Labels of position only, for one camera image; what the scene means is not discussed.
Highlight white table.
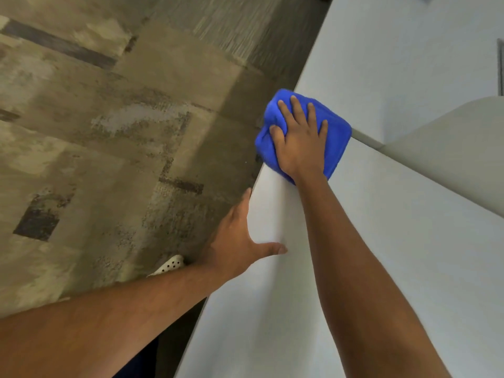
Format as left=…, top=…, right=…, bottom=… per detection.
left=175, top=137, right=504, bottom=378

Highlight person's right forearm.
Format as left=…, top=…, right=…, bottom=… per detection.
left=293, top=173, right=452, bottom=378

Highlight person's left forearm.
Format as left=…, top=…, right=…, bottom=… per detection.
left=0, top=263, right=221, bottom=378

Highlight blue microfibre cloth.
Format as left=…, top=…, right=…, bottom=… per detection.
left=254, top=88, right=353, bottom=186

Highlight white office desk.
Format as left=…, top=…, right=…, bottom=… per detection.
left=295, top=0, right=504, bottom=145

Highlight white rounded divider panel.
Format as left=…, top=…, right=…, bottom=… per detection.
left=350, top=96, right=504, bottom=219

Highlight person's right hand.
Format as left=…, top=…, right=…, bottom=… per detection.
left=269, top=94, right=329, bottom=181

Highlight person's left hand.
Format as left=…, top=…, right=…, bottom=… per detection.
left=198, top=187, right=288, bottom=286

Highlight grey cable tray cover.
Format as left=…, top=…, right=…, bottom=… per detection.
left=497, top=38, right=504, bottom=96

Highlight person's blue trousers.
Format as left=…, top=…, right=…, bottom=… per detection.
left=122, top=336, right=160, bottom=378

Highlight person's right white clog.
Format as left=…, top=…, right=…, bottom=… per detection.
left=148, top=254, right=186, bottom=277

